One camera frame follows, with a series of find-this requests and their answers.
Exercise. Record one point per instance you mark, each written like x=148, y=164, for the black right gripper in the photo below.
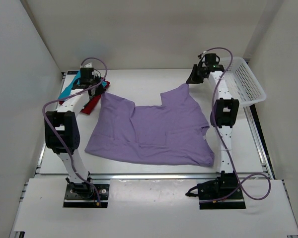
x=193, y=79

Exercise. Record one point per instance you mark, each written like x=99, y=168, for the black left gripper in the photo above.
x=97, y=78

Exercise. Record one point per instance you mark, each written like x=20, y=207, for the red t shirt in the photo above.
x=92, y=104

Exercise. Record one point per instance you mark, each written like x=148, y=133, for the teal t shirt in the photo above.
x=68, y=84

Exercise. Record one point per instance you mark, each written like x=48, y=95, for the lilac t shirt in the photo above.
x=173, y=133

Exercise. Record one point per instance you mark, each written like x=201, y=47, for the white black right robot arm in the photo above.
x=223, y=117

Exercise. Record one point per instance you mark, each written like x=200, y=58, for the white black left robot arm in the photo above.
x=62, y=133

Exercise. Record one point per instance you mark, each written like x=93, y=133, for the blue label sticker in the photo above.
x=73, y=72

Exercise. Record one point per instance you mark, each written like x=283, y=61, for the white plastic basket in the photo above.
x=241, y=82

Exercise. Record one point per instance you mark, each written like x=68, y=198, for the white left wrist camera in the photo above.
x=88, y=65

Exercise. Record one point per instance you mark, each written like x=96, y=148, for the aluminium table rail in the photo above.
x=152, y=176

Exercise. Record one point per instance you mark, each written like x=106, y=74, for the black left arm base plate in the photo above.
x=82, y=195

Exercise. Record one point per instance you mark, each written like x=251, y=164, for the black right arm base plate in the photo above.
x=216, y=195

